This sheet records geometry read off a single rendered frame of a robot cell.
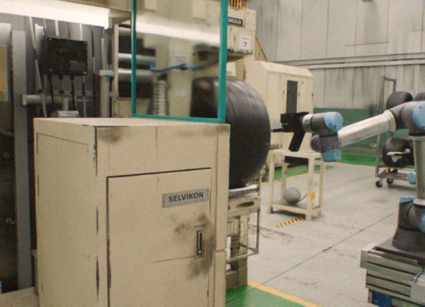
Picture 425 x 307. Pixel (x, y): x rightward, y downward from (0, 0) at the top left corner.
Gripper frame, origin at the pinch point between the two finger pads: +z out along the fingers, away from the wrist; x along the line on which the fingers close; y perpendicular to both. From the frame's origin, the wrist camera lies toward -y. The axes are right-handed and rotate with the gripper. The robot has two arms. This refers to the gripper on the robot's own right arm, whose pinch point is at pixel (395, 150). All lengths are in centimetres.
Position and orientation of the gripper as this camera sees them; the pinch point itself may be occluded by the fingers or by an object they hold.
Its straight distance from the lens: 283.5
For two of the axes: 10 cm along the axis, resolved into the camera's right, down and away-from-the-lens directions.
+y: 1.0, 9.8, 1.6
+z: -3.8, -1.1, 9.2
